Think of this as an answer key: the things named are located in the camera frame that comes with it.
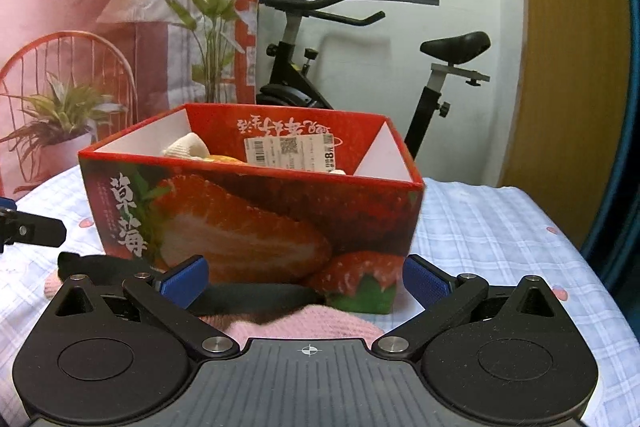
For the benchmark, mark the orange soft item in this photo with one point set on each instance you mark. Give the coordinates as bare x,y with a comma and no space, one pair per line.
225,158

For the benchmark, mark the cream plush toy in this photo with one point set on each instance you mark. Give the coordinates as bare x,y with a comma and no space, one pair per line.
187,147

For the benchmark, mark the pink knitted hat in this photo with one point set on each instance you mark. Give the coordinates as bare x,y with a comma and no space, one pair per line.
310,324

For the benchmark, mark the black exercise bike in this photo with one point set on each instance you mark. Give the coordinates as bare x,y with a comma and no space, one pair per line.
285,92

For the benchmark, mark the red strawberry cardboard box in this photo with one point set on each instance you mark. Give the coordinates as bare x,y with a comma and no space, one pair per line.
250,217

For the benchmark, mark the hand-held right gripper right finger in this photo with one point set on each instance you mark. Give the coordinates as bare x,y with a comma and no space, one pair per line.
425,282

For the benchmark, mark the checked strawberry bedsheet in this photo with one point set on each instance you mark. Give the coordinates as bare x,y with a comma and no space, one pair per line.
500,232

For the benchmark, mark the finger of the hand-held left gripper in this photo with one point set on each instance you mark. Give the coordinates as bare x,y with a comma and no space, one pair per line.
35,229

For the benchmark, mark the small white soft item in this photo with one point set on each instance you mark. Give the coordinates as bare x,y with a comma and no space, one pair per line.
337,172

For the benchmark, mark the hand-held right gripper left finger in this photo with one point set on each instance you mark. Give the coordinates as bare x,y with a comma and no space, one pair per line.
185,282

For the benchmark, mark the wooden door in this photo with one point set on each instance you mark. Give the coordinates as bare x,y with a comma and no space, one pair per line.
575,57

